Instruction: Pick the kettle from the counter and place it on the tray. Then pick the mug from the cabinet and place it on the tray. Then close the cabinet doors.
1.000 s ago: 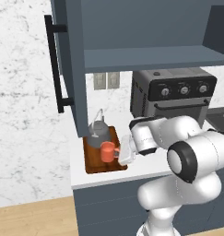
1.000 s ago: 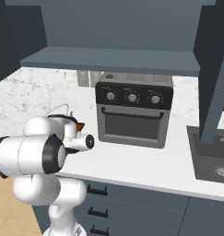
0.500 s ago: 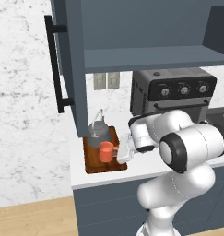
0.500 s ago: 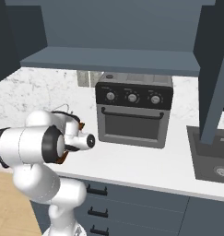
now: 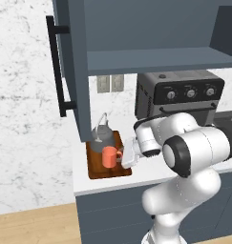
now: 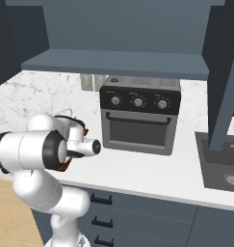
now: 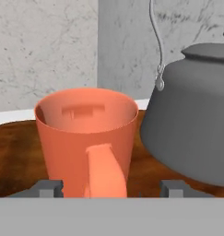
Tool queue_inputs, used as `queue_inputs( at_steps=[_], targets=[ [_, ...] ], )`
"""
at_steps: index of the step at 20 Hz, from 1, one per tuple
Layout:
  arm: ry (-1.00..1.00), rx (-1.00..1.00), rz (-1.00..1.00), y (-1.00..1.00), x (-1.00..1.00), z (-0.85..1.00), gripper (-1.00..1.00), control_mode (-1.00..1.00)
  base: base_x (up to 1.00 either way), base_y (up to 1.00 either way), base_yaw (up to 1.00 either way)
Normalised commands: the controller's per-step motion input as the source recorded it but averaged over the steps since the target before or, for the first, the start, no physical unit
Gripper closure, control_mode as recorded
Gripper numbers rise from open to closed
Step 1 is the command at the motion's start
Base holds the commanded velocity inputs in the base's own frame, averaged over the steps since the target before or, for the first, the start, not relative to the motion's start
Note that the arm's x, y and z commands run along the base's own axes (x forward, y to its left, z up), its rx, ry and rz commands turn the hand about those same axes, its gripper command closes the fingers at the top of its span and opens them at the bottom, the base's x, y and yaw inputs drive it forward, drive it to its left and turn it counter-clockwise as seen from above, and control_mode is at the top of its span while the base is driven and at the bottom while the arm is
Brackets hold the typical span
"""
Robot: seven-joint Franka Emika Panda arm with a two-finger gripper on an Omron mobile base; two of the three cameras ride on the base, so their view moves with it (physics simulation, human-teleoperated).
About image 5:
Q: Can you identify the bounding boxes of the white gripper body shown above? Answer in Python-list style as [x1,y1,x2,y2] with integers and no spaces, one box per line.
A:
[120,136,142,170]

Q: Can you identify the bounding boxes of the orange mug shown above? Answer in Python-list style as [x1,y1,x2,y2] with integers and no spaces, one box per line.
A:
[101,146,124,169]

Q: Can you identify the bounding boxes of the brown wooden tray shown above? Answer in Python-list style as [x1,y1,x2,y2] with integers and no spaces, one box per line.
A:
[85,130,133,180]

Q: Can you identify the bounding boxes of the grey kettle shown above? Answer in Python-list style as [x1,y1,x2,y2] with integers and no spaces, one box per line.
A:
[89,112,116,155]

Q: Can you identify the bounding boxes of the slate blue cabinet door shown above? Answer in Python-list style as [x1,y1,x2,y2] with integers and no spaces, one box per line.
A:
[52,0,93,144]

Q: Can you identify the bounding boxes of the slate blue base cabinets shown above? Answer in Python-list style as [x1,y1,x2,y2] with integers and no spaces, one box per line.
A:
[74,170,232,244]

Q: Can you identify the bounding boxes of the black toaster oven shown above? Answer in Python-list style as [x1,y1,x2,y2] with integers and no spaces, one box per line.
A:
[135,70,225,127]

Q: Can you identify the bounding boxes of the grey wall outlet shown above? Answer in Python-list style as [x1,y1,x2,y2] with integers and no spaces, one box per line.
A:
[96,74,111,94]
[111,73,125,93]

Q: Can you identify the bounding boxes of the black cabinet door handle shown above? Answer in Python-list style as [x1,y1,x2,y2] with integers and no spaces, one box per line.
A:
[45,14,77,118]

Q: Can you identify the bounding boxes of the slate blue wall cabinet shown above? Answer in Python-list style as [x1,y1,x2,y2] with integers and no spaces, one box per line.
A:
[83,0,232,76]

